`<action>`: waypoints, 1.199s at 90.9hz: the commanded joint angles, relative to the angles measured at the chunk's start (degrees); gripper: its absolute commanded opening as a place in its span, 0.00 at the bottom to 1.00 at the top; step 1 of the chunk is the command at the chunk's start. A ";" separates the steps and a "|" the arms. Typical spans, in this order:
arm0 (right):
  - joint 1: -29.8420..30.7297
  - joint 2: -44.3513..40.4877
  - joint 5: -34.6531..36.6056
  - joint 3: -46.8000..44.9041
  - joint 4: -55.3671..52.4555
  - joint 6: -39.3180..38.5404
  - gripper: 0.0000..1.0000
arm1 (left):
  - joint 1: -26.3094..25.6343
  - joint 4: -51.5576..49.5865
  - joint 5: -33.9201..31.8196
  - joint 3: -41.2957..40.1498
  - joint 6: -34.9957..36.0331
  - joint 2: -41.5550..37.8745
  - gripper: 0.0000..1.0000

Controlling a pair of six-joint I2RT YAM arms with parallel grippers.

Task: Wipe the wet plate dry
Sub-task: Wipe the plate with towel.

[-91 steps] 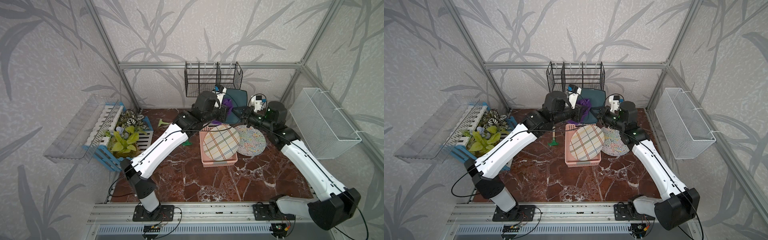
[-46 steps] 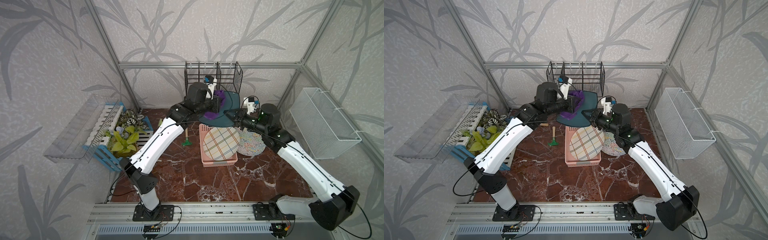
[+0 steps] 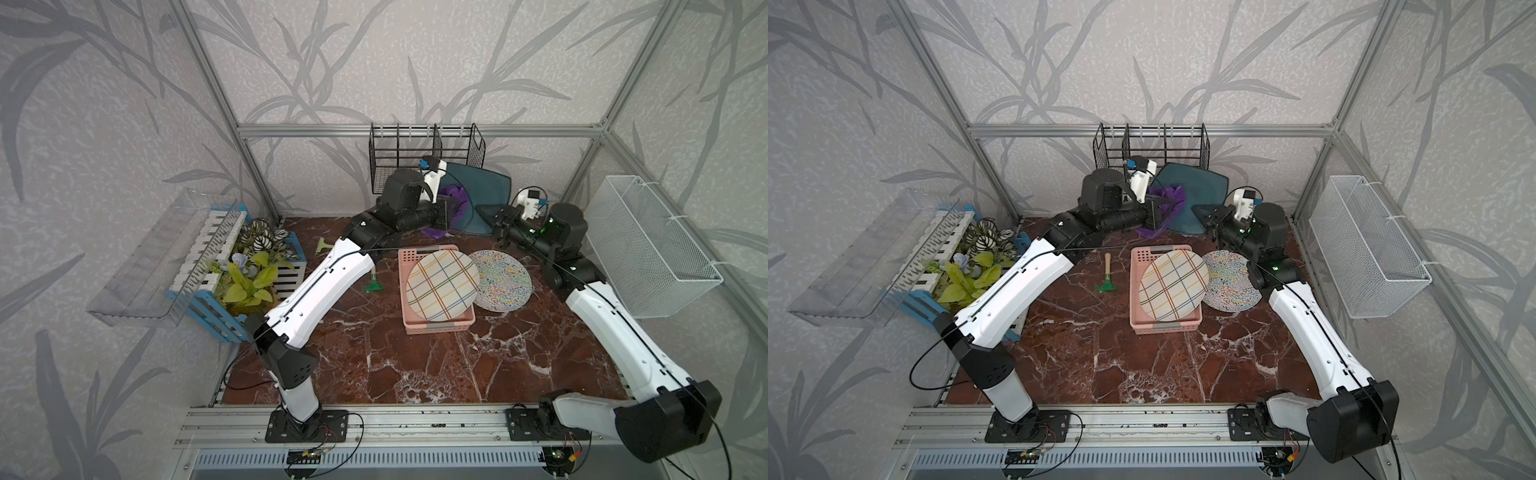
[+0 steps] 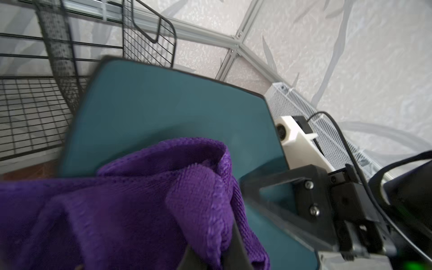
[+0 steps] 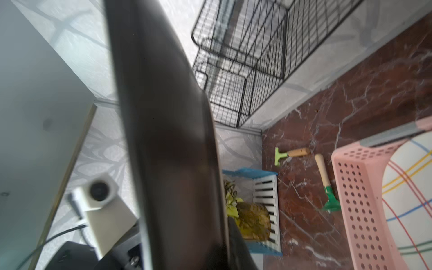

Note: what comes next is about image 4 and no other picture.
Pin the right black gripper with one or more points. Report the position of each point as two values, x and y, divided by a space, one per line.
320 210

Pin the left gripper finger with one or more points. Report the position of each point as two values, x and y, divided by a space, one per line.
234 258

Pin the purple microfiber cloth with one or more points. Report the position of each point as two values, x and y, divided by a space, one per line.
139 212

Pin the dark teal square plate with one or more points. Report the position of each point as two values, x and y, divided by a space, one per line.
128 106

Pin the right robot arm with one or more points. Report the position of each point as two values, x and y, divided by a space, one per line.
390 214

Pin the white mesh wall basket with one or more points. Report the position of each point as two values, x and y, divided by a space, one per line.
285 101

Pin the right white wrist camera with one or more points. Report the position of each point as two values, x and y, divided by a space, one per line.
299 143

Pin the black wire wall basket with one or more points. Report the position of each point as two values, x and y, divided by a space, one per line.
36 110

